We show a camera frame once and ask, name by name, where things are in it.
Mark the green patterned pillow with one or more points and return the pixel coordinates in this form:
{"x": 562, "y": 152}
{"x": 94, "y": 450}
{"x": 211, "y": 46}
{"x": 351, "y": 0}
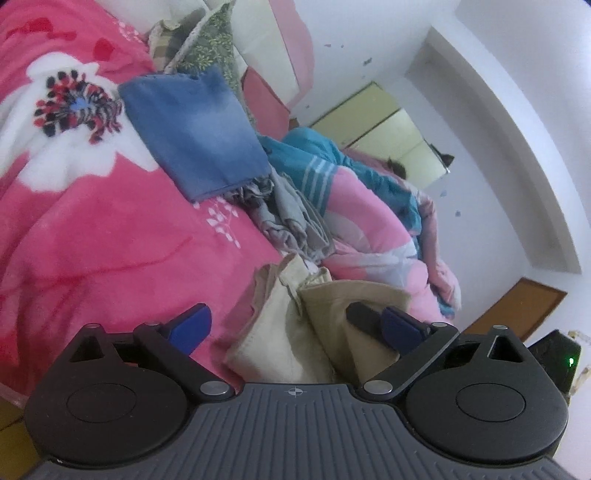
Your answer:
{"x": 207, "y": 46}

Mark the pink grey floral quilt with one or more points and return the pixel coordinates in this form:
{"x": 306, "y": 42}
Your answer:
{"x": 364, "y": 221}

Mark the crumpled grey garment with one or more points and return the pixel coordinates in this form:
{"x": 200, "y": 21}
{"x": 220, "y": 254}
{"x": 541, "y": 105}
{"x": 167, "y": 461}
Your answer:
{"x": 286, "y": 217}

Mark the blue denim cloth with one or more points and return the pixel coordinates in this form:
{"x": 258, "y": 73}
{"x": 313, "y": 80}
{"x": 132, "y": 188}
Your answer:
{"x": 198, "y": 129}

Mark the brown checked pillow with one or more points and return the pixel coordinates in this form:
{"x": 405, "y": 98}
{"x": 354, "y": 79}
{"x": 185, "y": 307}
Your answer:
{"x": 166, "y": 46}

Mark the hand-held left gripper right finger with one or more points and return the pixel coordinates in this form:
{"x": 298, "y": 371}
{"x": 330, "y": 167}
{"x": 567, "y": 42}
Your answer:
{"x": 401, "y": 330}

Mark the pink white headboard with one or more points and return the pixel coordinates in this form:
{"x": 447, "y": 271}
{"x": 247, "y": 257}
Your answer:
{"x": 272, "y": 46}

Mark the brown wooden door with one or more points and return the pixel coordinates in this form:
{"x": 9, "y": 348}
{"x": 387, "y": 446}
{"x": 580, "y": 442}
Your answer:
{"x": 517, "y": 309}

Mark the beige pants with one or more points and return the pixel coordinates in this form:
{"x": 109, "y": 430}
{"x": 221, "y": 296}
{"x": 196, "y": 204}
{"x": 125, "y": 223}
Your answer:
{"x": 277, "y": 332}

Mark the pink floral blanket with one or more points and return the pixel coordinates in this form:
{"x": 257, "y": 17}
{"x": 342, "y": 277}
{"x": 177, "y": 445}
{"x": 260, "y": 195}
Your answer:
{"x": 92, "y": 230}

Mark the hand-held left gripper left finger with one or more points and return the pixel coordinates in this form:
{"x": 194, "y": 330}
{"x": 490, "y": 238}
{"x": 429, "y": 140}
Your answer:
{"x": 191, "y": 325}

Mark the pale yellow wardrobe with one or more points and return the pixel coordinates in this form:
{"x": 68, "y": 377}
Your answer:
{"x": 392, "y": 124}

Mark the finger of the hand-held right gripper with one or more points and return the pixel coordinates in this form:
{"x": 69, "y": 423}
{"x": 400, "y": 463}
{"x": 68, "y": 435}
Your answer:
{"x": 364, "y": 318}

